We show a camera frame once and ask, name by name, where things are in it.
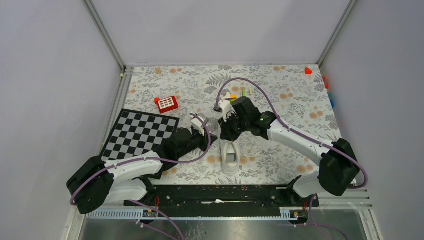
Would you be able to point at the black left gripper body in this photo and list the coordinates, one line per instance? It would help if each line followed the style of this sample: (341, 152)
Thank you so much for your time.
(198, 140)

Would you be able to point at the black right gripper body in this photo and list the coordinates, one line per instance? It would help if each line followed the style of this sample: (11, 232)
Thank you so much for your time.
(234, 126)

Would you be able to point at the grey slotted cable duct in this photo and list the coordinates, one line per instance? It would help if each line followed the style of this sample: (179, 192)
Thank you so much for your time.
(203, 212)

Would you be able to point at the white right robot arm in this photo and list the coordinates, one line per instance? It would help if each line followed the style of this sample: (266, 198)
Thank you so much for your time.
(335, 159)

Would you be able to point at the white sneaker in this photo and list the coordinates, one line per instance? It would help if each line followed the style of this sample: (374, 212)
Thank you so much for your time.
(232, 151)

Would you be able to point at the green toy brick stack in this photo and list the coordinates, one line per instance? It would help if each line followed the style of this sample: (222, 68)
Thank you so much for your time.
(230, 97)

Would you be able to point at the red triangular block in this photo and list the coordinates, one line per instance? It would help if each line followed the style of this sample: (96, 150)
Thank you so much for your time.
(308, 71)

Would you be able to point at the blue toy piece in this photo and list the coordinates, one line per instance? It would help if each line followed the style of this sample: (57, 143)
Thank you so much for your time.
(331, 100)

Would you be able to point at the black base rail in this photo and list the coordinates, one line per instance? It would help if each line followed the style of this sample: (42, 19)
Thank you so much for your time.
(228, 196)

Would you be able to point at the black white chessboard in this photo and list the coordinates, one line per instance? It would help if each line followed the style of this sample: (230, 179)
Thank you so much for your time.
(135, 133)

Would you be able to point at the red white grid toy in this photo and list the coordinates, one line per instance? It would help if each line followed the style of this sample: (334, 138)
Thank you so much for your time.
(166, 104)

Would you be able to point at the floral patterned table mat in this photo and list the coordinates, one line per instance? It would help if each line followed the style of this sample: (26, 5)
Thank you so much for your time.
(299, 99)

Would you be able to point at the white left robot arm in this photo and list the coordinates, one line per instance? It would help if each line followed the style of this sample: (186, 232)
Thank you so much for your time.
(98, 182)

